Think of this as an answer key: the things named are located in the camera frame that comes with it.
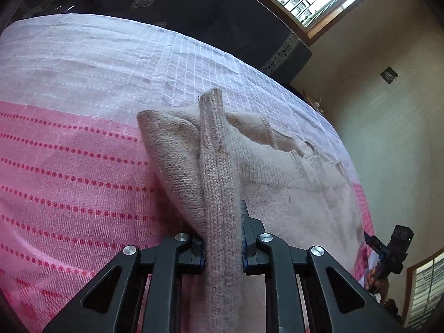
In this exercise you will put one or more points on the person's right hand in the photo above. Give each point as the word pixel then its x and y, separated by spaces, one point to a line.
pixel 378 281

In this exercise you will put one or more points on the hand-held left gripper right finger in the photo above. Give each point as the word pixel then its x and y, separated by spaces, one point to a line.
pixel 248 249

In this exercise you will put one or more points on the beige knitted sweater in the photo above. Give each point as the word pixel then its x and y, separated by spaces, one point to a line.
pixel 295 197

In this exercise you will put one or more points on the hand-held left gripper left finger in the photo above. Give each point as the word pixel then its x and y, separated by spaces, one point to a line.
pixel 194 254

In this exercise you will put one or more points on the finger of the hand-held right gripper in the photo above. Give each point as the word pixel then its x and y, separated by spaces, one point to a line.
pixel 376 244

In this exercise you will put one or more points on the pink and white checked blanket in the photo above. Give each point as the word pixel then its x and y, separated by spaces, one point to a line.
pixel 69 111

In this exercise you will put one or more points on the dark wall switch plate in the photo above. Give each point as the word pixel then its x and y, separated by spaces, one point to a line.
pixel 388 75

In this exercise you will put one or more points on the small slatted window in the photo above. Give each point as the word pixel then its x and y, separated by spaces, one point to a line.
pixel 428 291

